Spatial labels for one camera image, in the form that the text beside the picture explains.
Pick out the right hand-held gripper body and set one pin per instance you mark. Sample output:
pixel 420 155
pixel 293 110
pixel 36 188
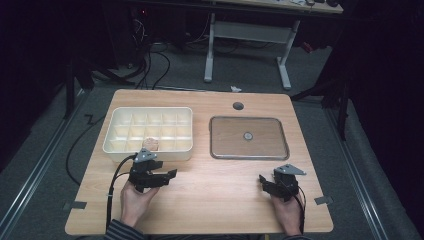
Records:
pixel 286 185

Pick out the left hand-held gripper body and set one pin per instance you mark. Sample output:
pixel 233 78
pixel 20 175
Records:
pixel 143 176

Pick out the pale pink sock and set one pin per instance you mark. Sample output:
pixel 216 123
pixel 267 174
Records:
pixel 151 144

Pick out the cream divided storage box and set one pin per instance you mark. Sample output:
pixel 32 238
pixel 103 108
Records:
pixel 148 128

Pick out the person's left hand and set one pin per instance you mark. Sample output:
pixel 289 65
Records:
pixel 136 203

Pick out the person's right hand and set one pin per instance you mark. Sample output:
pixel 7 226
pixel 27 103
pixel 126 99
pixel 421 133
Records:
pixel 288 215

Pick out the grey tape piece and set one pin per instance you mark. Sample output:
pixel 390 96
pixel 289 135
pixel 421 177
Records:
pixel 323 200
pixel 75 205

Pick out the shiny metal tray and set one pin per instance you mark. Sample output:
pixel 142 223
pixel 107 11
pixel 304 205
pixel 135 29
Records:
pixel 248 138

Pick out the small round metal disc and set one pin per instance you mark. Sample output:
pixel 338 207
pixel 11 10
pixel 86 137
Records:
pixel 248 136

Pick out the black metal stand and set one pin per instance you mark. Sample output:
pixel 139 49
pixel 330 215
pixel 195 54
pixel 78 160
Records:
pixel 341 110
pixel 70 90

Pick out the white paper scrap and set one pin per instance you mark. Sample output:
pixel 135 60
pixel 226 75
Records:
pixel 235 89

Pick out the small red object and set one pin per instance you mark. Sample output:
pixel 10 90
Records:
pixel 307 47

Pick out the metal floor rail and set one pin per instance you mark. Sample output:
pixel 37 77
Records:
pixel 36 166
pixel 356 173

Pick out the wooden desk with white frame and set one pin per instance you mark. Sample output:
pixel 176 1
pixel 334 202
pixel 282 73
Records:
pixel 250 31

